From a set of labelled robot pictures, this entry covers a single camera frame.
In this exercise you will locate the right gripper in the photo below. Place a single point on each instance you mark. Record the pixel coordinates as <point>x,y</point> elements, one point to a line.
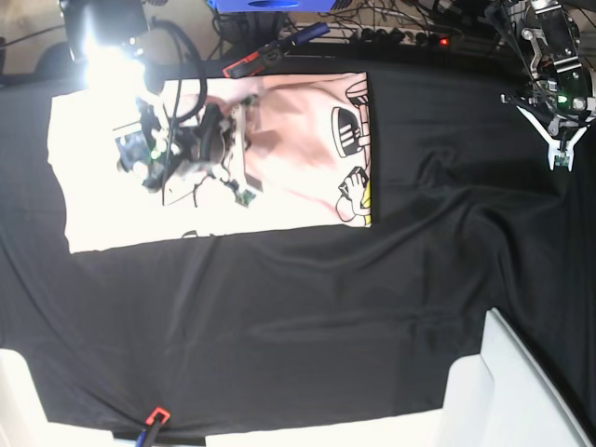
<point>220,151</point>

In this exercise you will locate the pink T-shirt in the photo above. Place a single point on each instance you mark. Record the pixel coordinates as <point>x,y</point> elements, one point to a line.
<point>309,147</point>

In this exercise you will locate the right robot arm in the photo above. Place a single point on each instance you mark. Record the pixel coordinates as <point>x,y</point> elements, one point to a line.
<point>159,144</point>

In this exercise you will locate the red black bottom clamp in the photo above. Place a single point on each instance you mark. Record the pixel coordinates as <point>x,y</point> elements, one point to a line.
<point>153,425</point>

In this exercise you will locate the blue box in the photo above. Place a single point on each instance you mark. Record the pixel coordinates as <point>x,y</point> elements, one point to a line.
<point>233,6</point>

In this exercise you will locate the red black clamp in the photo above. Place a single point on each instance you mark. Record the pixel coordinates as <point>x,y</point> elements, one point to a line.
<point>272,53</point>
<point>153,425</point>

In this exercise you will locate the white table frame left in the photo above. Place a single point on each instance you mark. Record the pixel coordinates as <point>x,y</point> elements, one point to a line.
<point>23,420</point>

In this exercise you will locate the red black top clamp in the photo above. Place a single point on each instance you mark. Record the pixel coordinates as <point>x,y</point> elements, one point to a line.
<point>272,53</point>

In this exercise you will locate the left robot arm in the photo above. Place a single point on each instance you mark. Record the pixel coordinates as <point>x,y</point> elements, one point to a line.
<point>559,99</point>

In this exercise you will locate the black power strip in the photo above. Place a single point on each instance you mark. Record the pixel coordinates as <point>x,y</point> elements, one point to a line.
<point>383,36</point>

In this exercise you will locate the black table cloth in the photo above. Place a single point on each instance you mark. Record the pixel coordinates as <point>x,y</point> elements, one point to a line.
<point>317,325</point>

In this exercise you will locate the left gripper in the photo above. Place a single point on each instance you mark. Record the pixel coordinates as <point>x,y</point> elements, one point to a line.
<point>561,134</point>

